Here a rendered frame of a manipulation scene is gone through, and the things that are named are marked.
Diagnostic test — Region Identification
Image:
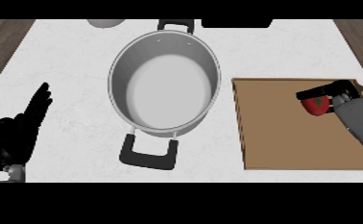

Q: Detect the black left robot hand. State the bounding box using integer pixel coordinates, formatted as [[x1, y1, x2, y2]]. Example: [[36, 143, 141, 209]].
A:
[[0, 82, 55, 167]]

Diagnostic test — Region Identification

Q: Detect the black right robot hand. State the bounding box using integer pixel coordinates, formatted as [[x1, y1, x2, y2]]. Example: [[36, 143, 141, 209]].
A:
[[296, 79, 362, 101]]

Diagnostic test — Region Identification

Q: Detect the red tomato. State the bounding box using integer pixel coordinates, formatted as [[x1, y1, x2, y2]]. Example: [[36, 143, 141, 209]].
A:
[[302, 95, 334, 117]]

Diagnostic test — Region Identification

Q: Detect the brown wooden tray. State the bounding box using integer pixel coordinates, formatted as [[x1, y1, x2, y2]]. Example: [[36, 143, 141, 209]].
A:
[[231, 77, 363, 171]]

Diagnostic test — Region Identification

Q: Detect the black flat object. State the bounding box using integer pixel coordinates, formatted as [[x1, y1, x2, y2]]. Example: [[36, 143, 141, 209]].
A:
[[200, 19, 275, 29]]

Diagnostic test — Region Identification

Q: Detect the grey rounded object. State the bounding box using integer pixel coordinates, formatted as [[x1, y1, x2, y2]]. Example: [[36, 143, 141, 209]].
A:
[[86, 19, 127, 29]]

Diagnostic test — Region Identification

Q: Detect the steel pot with black handles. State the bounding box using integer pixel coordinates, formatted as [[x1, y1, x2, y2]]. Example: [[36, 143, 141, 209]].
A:
[[107, 19, 223, 171]]

